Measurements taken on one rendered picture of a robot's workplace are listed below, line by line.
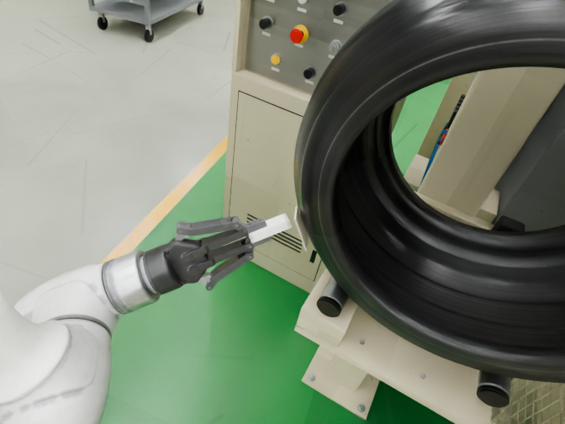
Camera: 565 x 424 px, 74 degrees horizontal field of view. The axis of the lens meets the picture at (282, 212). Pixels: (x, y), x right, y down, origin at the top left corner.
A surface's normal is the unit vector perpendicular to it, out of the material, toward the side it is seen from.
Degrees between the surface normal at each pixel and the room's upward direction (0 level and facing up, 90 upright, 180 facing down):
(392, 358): 0
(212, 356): 0
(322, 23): 90
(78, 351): 60
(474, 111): 90
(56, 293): 20
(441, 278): 5
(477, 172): 90
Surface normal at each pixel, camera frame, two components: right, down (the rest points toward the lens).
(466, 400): 0.15, -0.73
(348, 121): -0.61, 0.41
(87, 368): 0.88, -0.45
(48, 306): -0.34, -0.66
